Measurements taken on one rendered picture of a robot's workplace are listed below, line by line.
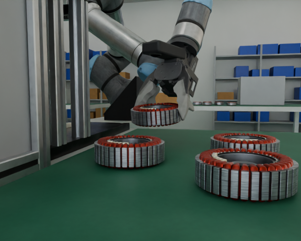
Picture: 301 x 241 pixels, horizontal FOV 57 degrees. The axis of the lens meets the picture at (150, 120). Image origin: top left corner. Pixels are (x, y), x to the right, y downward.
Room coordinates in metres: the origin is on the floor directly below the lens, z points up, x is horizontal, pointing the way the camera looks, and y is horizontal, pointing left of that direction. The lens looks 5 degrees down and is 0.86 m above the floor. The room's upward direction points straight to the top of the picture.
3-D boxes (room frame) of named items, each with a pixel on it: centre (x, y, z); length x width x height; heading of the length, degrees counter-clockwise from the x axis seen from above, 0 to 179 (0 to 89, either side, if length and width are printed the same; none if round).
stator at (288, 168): (0.32, -0.11, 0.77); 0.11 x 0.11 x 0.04
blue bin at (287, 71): (6.40, -2.98, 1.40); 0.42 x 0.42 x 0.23; 77
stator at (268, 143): (0.47, -0.16, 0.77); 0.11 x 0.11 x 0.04
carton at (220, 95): (6.68, -1.79, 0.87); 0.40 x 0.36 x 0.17; 167
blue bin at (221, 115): (6.68, -1.75, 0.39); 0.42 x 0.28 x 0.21; 168
